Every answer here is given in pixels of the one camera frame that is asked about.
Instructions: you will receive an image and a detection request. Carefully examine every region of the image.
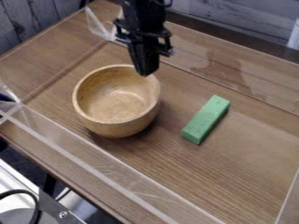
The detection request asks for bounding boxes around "brown wooden bowl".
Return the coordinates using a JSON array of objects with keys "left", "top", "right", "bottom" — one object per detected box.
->
[{"left": 71, "top": 64, "right": 161, "bottom": 138}]

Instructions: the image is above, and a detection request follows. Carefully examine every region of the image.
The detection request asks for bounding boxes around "grey metal bracket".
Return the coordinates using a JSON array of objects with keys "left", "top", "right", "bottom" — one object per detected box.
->
[{"left": 37, "top": 190, "right": 86, "bottom": 224}]

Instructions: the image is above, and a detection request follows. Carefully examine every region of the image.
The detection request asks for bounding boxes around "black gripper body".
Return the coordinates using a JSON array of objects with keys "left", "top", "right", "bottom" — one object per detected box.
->
[{"left": 113, "top": 0, "right": 173, "bottom": 57}]

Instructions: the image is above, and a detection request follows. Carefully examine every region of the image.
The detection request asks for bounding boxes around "green rectangular block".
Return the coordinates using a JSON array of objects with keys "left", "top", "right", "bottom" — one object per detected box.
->
[{"left": 181, "top": 95, "right": 229, "bottom": 144}]

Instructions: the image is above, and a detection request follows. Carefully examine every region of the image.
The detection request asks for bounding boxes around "clear acrylic corner bracket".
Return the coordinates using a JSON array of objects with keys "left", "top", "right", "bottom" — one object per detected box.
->
[{"left": 85, "top": 7, "right": 117, "bottom": 42}]

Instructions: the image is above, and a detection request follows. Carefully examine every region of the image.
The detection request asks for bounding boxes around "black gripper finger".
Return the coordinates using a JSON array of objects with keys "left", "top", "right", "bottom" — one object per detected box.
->
[
  {"left": 127, "top": 43, "right": 145, "bottom": 74},
  {"left": 140, "top": 42, "right": 160, "bottom": 76}
]

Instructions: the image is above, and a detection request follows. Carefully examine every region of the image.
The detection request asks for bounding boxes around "white post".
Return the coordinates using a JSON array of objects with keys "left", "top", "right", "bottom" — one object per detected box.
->
[{"left": 286, "top": 18, "right": 299, "bottom": 50}]

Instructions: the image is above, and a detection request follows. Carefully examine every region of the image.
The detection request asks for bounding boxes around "black cable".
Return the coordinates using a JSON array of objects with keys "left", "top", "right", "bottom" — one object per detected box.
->
[{"left": 0, "top": 188, "right": 42, "bottom": 224}]

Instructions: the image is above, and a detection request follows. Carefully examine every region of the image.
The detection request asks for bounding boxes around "clear acrylic front barrier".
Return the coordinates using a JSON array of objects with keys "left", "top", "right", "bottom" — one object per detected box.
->
[{"left": 0, "top": 84, "right": 225, "bottom": 224}]

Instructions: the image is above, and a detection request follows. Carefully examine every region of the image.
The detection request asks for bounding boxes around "black table leg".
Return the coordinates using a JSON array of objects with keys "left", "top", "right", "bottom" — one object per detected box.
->
[{"left": 41, "top": 174, "right": 57, "bottom": 196}]

